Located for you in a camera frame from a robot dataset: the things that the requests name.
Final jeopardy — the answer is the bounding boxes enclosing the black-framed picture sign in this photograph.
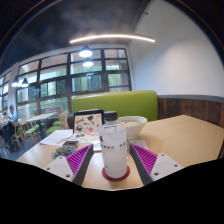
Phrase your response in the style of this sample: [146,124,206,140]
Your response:
[72,108,105,136]

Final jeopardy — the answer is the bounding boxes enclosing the white ceramic bowl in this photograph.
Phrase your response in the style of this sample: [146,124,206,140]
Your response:
[117,115,148,141]

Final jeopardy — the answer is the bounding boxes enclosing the speckled ceramic mug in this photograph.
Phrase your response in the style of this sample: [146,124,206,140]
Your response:
[50,145,78,161]

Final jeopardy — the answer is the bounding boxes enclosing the light wooden dining table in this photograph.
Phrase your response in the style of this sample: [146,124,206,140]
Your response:
[25,112,58,123]

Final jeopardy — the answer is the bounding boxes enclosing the small flat box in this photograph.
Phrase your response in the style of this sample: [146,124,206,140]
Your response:
[62,140,80,149]

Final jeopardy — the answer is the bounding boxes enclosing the white plastic bottle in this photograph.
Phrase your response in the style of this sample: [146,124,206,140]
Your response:
[97,110,129,179]

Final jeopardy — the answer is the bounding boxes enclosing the black pendant lamps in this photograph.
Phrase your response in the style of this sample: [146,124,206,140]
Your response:
[11,45,95,88]

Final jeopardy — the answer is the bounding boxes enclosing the long curved ceiling light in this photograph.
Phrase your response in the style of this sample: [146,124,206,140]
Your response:
[69,33,156,45]

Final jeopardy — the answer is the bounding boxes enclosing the green upholstered bench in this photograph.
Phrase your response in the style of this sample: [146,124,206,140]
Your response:
[71,90,159,123]

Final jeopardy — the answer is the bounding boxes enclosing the black-framed window wall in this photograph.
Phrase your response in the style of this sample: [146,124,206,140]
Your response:
[0,48,132,116]

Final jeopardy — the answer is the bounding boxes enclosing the flat round red coaster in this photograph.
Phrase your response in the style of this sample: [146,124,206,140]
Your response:
[101,165,131,182]

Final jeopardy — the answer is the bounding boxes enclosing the wooden chairs with green seats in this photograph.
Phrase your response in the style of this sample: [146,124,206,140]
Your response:
[11,111,69,145]

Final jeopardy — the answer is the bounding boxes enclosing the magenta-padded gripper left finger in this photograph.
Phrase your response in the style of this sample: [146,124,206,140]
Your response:
[43,143,95,187]

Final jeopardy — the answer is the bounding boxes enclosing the white paper sheets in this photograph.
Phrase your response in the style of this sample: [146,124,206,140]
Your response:
[39,129,74,147]

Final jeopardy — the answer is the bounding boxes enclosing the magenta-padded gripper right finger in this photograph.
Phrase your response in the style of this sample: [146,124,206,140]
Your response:
[129,143,184,187]

